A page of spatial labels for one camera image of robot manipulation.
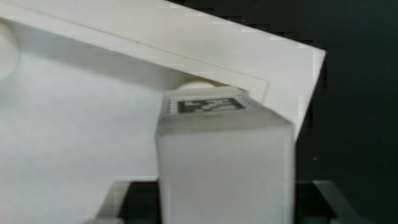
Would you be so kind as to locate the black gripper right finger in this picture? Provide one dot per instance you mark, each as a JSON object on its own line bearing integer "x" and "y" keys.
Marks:
{"x": 322, "y": 206}

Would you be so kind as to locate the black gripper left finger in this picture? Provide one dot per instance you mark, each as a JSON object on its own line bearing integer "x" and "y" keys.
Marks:
{"x": 130, "y": 205}

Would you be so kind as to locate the white table leg with tag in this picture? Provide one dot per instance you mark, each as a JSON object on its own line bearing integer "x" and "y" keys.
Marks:
{"x": 226, "y": 159}

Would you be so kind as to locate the white square table top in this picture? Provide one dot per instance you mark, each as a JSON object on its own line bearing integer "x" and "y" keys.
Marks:
{"x": 96, "y": 54}

